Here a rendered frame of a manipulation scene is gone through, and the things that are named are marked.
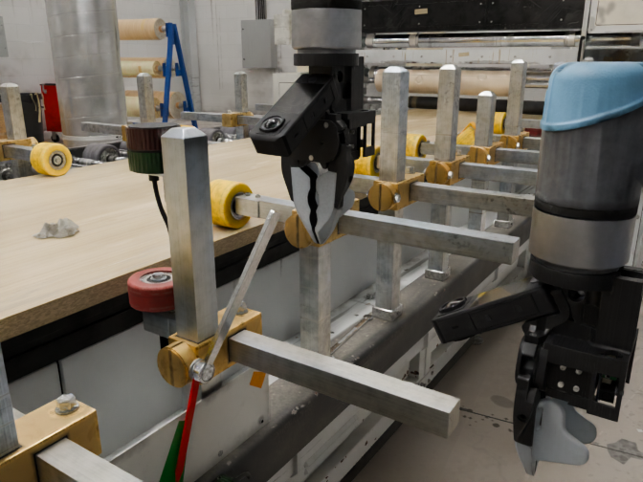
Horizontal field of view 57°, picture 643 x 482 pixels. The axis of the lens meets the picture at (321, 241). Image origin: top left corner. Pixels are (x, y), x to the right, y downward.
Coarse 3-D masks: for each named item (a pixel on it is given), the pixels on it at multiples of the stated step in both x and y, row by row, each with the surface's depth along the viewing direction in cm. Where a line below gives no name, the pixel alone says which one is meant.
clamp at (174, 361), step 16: (240, 320) 73; (256, 320) 75; (176, 336) 69; (160, 352) 68; (176, 352) 66; (192, 352) 67; (224, 352) 71; (160, 368) 68; (176, 368) 67; (224, 368) 71; (176, 384) 67
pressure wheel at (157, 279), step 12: (132, 276) 78; (144, 276) 78; (156, 276) 77; (168, 276) 79; (132, 288) 75; (144, 288) 74; (156, 288) 74; (168, 288) 75; (132, 300) 76; (144, 300) 75; (156, 300) 74; (168, 300) 75; (156, 312) 75
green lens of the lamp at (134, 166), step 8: (128, 152) 64; (136, 152) 63; (160, 152) 63; (128, 160) 65; (136, 160) 64; (144, 160) 63; (152, 160) 63; (160, 160) 64; (136, 168) 64; (144, 168) 64; (152, 168) 64; (160, 168) 64
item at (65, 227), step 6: (60, 222) 99; (66, 222) 100; (72, 222) 101; (42, 228) 97; (48, 228) 97; (54, 228) 98; (60, 228) 98; (66, 228) 97; (72, 228) 99; (36, 234) 97; (42, 234) 96; (48, 234) 96; (54, 234) 97; (60, 234) 96; (66, 234) 96
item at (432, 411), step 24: (144, 312) 79; (168, 312) 78; (168, 336) 77; (240, 336) 72; (264, 336) 72; (240, 360) 71; (264, 360) 68; (288, 360) 66; (312, 360) 66; (336, 360) 66; (312, 384) 65; (336, 384) 63; (360, 384) 61; (384, 384) 61; (408, 384) 61; (384, 408) 60; (408, 408) 59; (432, 408) 57; (456, 408) 58; (432, 432) 58
